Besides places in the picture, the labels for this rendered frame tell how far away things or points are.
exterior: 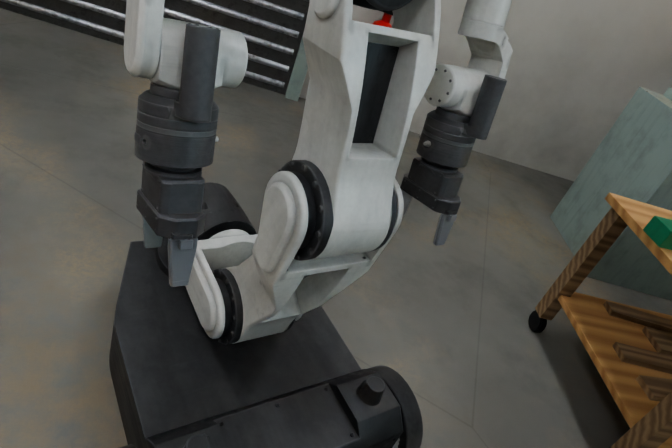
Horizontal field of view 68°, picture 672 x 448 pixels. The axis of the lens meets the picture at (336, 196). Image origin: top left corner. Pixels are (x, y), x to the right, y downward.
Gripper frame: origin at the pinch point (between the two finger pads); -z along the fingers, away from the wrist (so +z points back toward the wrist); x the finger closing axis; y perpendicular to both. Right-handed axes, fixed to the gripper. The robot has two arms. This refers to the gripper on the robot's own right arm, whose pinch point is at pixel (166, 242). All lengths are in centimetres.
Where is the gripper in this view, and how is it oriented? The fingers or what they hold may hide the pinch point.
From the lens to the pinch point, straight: 65.6
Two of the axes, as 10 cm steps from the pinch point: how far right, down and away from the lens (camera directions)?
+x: 5.6, 3.4, -7.5
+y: 8.1, -0.3, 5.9
